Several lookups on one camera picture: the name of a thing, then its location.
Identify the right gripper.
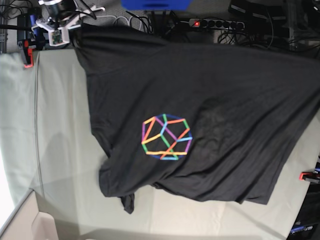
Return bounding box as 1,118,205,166
48,11,77,29

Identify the dark grey t-shirt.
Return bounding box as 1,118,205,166
72,24,320,213

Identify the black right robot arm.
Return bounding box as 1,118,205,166
38,0,77,29

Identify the red black clamp left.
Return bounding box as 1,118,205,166
17,7,46,68

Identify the red black clamp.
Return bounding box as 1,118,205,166
17,7,46,68
299,156,320,185

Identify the blue plastic box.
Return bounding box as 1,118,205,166
121,0,192,11

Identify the light green table cloth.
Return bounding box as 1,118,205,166
0,49,320,240

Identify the black power strip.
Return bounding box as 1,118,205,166
188,18,246,31

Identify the beige plastic bin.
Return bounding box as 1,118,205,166
0,189,59,240

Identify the red black clamp right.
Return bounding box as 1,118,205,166
299,156,320,185

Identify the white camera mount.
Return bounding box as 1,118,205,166
31,4,105,47

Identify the grey looped cable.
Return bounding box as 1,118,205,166
97,14,151,32

